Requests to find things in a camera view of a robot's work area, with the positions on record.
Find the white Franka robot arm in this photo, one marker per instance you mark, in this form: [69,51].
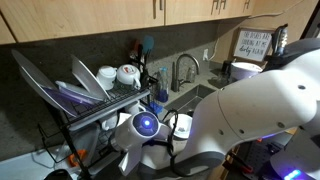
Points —
[260,110]

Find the white mug with red logo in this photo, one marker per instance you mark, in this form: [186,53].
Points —
[127,74]

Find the blue dish soap bottle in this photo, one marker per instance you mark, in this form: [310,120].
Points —
[162,86]

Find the blue sponge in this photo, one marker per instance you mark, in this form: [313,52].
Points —
[155,108]

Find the black utensil holder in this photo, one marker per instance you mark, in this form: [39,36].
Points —
[144,80]

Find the metal gooseneck faucet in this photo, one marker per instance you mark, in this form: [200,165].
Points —
[175,76]

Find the stainless steel sink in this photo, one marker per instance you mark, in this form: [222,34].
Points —
[190,96]

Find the black kitchen utensil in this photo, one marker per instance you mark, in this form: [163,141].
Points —
[139,55]

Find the white bowl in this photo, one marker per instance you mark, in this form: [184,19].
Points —
[182,126]

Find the teal spatula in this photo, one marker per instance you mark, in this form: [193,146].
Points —
[147,44]

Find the red spatula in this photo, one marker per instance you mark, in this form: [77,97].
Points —
[135,46]

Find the small plain white cup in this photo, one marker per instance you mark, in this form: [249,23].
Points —
[106,77]

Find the white dinner plate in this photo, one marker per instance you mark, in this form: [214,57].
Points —
[86,78]

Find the purple plate in rack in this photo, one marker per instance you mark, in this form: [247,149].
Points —
[73,93]

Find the white water filter pitcher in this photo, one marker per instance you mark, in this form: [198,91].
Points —
[245,70]

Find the clear plastic container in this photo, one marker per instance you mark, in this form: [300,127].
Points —
[83,143]

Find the framed text sign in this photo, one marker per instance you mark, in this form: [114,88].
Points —
[253,45]

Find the wide wooden cabinet door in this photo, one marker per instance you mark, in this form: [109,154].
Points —
[83,16]

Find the small orange object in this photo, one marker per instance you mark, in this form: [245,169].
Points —
[75,158]

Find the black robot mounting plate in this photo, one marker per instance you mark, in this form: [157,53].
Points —
[253,153]

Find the large grey plate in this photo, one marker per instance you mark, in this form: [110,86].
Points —
[33,76]

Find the black round object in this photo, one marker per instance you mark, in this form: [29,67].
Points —
[56,176]

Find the white drain board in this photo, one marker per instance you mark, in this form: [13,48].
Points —
[23,166]

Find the white wall outlet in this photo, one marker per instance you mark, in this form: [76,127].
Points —
[205,55]

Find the white wrist mount plate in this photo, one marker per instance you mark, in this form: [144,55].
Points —
[130,160]

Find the metal frame pole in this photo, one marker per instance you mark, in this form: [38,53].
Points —
[313,23]

